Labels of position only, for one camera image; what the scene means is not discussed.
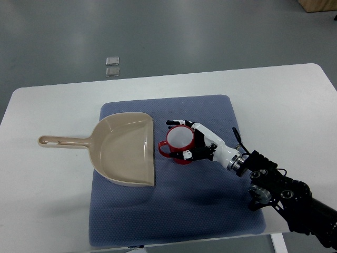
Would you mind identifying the upper metal floor plate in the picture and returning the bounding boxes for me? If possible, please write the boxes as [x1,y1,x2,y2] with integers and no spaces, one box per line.
[106,56,120,66]

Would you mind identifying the red cup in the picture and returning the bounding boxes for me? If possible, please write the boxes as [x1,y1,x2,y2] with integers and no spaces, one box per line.
[158,125,195,158]

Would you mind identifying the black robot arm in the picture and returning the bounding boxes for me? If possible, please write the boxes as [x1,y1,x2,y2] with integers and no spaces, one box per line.
[229,151,336,249]

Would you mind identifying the blue-grey textured mat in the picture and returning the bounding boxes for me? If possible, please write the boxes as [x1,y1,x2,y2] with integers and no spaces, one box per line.
[89,95,266,247]

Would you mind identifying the wooden box corner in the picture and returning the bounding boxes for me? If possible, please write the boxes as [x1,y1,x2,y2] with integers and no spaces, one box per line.
[298,0,336,13]

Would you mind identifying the metal floor plate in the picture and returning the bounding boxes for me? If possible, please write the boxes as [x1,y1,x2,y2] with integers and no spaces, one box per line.
[106,66,120,77]
[106,56,120,66]

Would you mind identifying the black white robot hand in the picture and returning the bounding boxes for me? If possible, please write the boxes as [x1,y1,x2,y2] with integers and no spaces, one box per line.
[162,120,244,171]

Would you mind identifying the lower metal floor plate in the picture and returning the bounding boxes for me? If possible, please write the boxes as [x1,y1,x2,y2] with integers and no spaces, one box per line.
[106,66,120,77]

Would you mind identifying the beige plastic dustpan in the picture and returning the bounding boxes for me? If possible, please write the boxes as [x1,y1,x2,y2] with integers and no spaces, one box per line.
[38,112,155,187]

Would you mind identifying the white table leg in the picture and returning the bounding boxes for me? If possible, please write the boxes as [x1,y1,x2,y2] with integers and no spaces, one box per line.
[270,233,288,253]

